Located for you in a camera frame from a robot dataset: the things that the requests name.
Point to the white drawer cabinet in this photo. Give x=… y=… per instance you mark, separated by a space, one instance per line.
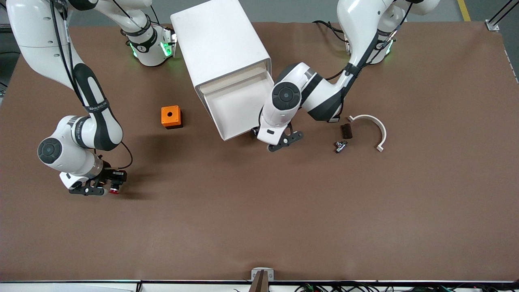
x=219 y=36

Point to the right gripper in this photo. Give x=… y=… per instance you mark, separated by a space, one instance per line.
x=108 y=174

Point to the aluminium frame strut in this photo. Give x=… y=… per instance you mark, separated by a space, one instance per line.
x=492 y=25

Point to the silver key switch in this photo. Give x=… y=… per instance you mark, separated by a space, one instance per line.
x=340 y=147

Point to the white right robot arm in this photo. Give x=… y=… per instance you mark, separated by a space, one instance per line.
x=97 y=125

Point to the white plastic drawer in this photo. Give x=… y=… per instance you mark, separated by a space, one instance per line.
x=233 y=81
x=239 y=109

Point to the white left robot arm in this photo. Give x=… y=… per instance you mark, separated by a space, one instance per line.
x=324 y=97

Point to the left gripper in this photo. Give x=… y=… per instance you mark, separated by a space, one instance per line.
x=254 y=130

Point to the white bracket at table edge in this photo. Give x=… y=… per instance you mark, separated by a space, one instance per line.
x=262 y=280

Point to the brown terminal block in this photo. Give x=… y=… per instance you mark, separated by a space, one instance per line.
x=347 y=131

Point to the white curved plastic bracket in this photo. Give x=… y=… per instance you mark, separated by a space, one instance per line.
x=381 y=129

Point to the orange button enclosure box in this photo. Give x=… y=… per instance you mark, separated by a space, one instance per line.
x=170 y=115

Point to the red push button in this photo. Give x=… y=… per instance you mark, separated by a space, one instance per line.
x=114 y=191

